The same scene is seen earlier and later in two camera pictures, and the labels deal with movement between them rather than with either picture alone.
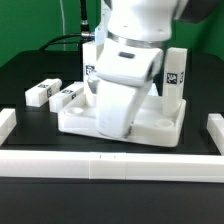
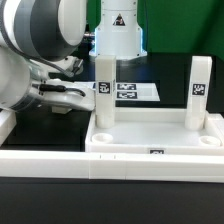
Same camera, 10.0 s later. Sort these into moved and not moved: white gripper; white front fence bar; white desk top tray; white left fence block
Moved: white gripper; white desk top tray
Not moved: white left fence block; white front fence bar
